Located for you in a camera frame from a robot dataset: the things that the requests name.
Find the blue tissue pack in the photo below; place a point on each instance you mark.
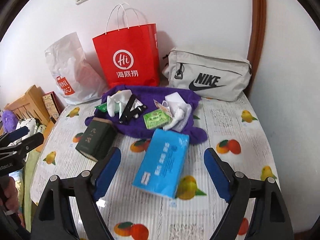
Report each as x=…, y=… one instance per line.
x=162, y=165

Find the dark green tea tin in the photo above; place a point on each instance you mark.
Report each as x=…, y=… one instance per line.
x=97, y=139

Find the fruit print tablecloth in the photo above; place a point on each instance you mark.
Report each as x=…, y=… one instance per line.
x=157, y=217

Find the left hand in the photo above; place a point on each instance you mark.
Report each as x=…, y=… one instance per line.
x=9, y=188

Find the green snack sachet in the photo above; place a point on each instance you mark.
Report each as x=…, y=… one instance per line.
x=102, y=107

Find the beige Nike waist bag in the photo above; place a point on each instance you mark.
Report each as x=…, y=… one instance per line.
x=209, y=72

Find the red Haidilao paper bag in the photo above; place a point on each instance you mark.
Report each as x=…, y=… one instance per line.
x=129, y=56

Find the green tissue packet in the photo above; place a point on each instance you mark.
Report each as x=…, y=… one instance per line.
x=156, y=119

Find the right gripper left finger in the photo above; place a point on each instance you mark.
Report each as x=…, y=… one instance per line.
x=53, y=218

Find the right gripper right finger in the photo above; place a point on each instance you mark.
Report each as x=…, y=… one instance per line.
x=270, y=218

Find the brown patterned box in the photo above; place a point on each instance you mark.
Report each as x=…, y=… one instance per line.
x=53, y=105

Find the purple plush toy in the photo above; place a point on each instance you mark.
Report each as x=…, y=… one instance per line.
x=9, y=120

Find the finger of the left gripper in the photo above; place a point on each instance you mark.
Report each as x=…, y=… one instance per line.
x=15, y=135
x=27, y=142

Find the wooden chair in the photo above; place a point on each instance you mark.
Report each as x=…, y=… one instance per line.
x=29, y=109

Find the white mesh drawstring pouch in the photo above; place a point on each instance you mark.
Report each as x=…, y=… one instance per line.
x=180, y=114

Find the white Miniso plastic bag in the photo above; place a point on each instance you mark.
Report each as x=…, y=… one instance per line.
x=75, y=78

